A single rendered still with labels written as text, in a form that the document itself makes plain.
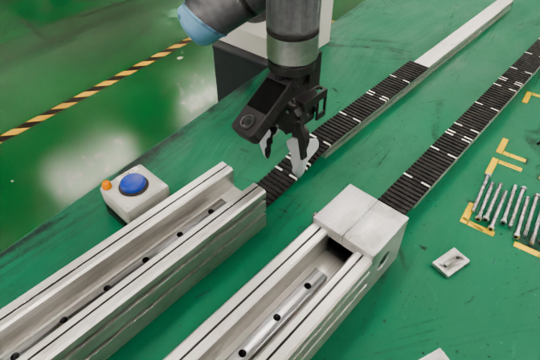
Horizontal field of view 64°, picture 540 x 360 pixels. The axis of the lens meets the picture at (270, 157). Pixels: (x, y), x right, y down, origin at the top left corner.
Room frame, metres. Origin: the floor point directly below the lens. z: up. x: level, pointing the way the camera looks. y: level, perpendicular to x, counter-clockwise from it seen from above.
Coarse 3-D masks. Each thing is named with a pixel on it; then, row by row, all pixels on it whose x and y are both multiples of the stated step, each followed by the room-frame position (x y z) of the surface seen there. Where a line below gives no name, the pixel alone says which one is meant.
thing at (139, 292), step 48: (192, 192) 0.46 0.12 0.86; (240, 192) 0.50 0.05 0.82; (144, 240) 0.38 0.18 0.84; (192, 240) 0.37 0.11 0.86; (240, 240) 0.42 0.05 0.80; (48, 288) 0.29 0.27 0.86; (96, 288) 0.31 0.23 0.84; (144, 288) 0.30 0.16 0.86; (0, 336) 0.24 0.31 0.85; (48, 336) 0.23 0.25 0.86; (96, 336) 0.25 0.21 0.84
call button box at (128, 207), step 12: (132, 168) 0.54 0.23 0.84; (144, 168) 0.54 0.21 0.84; (120, 180) 0.51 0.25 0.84; (156, 180) 0.51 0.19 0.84; (108, 192) 0.48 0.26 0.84; (120, 192) 0.48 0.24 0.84; (144, 192) 0.48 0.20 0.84; (156, 192) 0.48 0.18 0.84; (168, 192) 0.49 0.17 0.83; (108, 204) 0.48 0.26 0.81; (120, 204) 0.46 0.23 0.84; (132, 204) 0.46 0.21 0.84; (144, 204) 0.46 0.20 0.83; (156, 204) 0.48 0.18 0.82; (120, 216) 0.46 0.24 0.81; (132, 216) 0.44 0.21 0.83
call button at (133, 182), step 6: (132, 174) 0.51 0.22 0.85; (138, 174) 0.51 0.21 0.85; (126, 180) 0.49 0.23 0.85; (132, 180) 0.49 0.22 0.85; (138, 180) 0.49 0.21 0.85; (144, 180) 0.50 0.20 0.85; (126, 186) 0.48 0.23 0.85; (132, 186) 0.48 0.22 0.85; (138, 186) 0.48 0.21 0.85; (144, 186) 0.49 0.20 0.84; (126, 192) 0.48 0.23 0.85; (132, 192) 0.48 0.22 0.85
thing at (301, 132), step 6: (300, 120) 0.54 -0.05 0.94; (300, 126) 0.53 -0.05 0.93; (306, 126) 0.54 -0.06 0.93; (294, 132) 0.54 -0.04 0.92; (300, 132) 0.53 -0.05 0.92; (306, 132) 0.53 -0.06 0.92; (300, 138) 0.53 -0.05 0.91; (306, 138) 0.53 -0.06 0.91; (300, 144) 0.53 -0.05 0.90; (306, 144) 0.53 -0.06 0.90; (300, 150) 0.53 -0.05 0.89; (306, 150) 0.54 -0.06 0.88; (300, 156) 0.53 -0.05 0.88; (306, 156) 0.53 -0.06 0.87
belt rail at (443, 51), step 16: (512, 0) 1.34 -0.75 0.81; (480, 16) 1.22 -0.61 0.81; (496, 16) 1.24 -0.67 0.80; (464, 32) 1.11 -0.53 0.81; (480, 32) 1.16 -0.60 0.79; (432, 48) 1.02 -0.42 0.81; (448, 48) 1.02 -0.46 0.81; (432, 64) 0.94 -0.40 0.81; (416, 80) 0.90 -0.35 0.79; (400, 96) 0.84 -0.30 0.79; (336, 144) 0.66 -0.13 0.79
